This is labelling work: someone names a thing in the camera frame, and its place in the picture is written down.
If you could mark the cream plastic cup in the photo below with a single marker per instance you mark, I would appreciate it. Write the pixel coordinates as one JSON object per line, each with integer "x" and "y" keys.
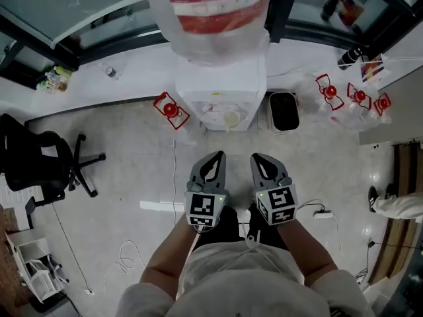
{"x": 231, "y": 119}

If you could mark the black office chair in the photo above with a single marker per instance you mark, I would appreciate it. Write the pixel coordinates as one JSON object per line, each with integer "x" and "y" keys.
{"x": 43, "y": 163}

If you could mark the black power adapter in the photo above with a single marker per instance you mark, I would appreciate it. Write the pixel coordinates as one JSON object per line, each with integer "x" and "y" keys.
{"x": 371, "y": 243}

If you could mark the person's white shirt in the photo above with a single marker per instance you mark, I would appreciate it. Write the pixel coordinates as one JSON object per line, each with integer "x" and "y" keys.
{"x": 248, "y": 289}

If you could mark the white power strip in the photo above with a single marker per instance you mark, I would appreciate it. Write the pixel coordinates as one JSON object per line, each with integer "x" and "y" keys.
{"x": 323, "y": 214}

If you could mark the empty red-capped water jug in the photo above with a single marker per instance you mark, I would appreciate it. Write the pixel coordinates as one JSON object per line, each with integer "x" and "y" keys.
{"x": 329, "y": 92}
{"x": 359, "y": 96}
{"x": 383, "y": 104}
{"x": 170, "y": 110}

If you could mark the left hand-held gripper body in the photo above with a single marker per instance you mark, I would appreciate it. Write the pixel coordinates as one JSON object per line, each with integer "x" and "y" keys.
{"x": 205, "y": 205}

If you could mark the cluster of drink bottles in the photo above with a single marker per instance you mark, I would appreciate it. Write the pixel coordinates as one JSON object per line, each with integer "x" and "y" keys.
{"x": 54, "y": 79}

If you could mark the person's black trousers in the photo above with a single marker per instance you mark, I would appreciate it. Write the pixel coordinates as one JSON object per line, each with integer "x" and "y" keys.
{"x": 228, "y": 225}

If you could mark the black flask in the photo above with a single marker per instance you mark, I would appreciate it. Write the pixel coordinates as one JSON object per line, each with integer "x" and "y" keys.
{"x": 349, "y": 58}

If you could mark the large clear water bottle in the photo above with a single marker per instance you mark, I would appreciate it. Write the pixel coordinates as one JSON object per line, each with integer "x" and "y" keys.
{"x": 215, "y": 18}

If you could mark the small clear plastic bottle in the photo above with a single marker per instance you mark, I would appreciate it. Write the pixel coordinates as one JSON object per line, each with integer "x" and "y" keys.
{"x": 110, "y": 71}

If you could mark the white waste bin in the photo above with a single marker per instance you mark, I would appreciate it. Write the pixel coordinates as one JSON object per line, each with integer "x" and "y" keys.
{"x": 283, "y": 112}

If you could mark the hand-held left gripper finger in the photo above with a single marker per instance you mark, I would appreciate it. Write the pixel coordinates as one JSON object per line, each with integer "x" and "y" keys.
{"x": 223, "y": 173}
{"x": 198, "y": 168}

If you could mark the white water dispenser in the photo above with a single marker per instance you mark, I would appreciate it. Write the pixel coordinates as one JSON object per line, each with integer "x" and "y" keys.
{"x": 218, "y": 84}

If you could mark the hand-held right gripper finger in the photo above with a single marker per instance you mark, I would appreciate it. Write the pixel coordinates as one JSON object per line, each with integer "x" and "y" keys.
{"x": 256, "y": 173}
{"x": 279, "y": 170}

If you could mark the colourful printed booklet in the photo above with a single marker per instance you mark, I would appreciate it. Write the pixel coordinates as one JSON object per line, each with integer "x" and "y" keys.
{"x": 375, "y": 69}

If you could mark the person's right forearm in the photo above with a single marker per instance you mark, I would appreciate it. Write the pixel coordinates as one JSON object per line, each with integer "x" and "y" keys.
{"x": 305, "y": 256}

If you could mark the person's left forearm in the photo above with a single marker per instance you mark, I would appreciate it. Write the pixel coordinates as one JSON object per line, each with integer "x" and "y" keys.
{"x": 168, "y": 256}

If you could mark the white storage rack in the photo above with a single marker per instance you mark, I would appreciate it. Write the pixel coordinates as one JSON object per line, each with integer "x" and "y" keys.
{"x": 36, "y": 269}

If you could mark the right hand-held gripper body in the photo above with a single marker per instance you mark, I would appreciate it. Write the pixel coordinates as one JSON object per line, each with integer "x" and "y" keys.
{"x": 279, "y": 203}

